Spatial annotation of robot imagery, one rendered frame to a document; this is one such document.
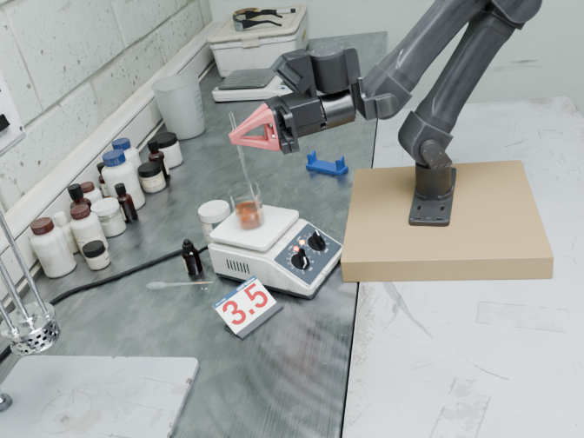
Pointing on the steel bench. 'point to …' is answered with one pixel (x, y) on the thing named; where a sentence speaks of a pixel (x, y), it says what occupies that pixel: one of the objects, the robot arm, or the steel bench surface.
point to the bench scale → (250, 85)
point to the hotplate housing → (281, 279)
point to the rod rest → (326, 165)
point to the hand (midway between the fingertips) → (235, 137)
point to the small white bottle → (66, 230)
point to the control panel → (318, 259)
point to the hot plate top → (279, 219)
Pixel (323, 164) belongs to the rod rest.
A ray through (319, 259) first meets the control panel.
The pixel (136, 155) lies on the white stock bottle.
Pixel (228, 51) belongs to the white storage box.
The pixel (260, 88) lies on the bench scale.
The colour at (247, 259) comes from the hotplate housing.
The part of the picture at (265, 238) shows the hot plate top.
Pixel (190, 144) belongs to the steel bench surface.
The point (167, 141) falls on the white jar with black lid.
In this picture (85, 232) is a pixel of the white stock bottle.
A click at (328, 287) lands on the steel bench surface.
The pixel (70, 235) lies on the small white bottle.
